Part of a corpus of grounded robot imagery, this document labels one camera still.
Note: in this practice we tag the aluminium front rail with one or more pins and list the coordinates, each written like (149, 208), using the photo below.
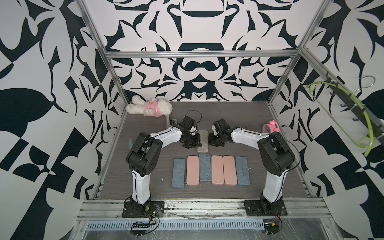
(204, 209)

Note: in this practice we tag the black wall hook rail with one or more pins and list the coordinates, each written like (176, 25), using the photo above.
(350, 104)

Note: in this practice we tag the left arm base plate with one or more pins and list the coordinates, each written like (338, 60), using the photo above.
(132, 209)

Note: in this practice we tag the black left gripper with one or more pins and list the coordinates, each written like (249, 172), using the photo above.
(196, 143)

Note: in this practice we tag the grey case with black sunglasses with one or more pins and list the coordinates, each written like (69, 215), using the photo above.
(170, 122)

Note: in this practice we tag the white plush toy pink outfit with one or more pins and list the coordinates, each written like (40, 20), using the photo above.
(152, 108)

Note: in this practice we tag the pink case with red glasses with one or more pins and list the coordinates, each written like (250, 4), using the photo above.
(193, 174)

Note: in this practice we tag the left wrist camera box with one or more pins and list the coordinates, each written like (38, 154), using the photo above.
(188, 124)

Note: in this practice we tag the pink alarm clock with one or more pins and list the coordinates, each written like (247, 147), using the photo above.
(270, 127)

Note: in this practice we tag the green clothes hanger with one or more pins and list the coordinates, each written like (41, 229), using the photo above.
(367, 142)

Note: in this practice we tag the beige case with yellow glasses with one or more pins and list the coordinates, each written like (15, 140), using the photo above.
(204, 148)

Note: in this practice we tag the white slotted cable duct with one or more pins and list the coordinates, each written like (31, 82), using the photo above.
(178, 225)

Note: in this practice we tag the mint case with white sunglasses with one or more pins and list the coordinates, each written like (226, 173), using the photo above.
(205, 171)

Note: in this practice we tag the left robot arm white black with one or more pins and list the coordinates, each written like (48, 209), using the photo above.
(145, 152)

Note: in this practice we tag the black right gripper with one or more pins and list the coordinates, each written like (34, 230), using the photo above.
(210, 142)

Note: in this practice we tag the grey-green case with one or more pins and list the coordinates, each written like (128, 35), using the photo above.
(130, 143)

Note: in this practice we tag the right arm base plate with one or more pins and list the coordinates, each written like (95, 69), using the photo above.
(263, 207)

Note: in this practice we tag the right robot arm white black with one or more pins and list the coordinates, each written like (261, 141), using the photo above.
(276, 155)

